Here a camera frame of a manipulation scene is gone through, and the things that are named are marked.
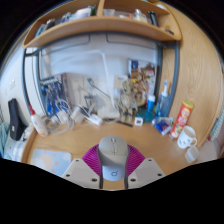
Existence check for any teal blanket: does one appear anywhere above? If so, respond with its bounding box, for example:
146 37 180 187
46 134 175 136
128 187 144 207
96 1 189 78
0 122 9 158

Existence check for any pastel cloud print mouse pad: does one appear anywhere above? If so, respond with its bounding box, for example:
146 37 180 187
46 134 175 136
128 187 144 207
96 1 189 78
29 148 73 178

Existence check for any wooden shelf unit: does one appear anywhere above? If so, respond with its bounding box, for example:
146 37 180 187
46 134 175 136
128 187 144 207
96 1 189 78
22 0 183 49

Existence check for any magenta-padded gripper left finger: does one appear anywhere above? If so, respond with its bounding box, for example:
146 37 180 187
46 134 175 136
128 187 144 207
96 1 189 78
61 144 103 190

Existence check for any white power strip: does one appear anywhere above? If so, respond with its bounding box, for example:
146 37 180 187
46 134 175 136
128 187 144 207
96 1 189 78
84 113 104 127

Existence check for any bed with plaid sheet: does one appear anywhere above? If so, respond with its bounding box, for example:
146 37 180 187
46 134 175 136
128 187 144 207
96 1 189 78
0 133 28 163

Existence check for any white red-capped pump bottle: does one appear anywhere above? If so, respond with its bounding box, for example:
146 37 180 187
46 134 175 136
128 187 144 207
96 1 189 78
28 104 49 138

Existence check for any black bag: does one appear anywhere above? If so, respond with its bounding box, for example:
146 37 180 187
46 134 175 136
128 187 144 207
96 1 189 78
7 98 27 142

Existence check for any blue spray bottle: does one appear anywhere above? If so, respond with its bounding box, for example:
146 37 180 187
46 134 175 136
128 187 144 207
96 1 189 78
155 80 171 118

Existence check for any small white cube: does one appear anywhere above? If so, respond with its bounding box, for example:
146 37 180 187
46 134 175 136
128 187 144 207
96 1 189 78
133 116 144 127

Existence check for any red chip can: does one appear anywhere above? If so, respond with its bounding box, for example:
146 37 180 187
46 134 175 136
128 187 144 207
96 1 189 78
169 100 195 140

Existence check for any white mug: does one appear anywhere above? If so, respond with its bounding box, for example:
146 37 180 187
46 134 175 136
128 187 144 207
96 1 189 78
176 125 198 150

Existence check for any beige robot model figure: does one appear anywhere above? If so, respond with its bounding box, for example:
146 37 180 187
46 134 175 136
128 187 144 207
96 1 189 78
120 59 157 123

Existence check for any white wall socket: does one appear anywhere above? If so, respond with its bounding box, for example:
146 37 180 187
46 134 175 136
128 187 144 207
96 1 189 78
71 74 84 93

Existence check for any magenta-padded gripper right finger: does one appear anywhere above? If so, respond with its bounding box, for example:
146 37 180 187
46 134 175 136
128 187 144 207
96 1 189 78
124 143 166 190

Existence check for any white charger block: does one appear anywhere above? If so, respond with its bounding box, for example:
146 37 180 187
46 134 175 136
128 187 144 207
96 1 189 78
71 105 85 124

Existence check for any small clear cup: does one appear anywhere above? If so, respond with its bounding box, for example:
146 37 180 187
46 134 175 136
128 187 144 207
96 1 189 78
184 145 200 164

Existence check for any grey-white computer mouse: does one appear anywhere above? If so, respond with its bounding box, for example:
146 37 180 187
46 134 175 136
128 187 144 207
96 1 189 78
97 135 130 182

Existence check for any blue snack pack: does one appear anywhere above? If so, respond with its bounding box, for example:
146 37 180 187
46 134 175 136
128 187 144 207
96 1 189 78
152 116 174 136

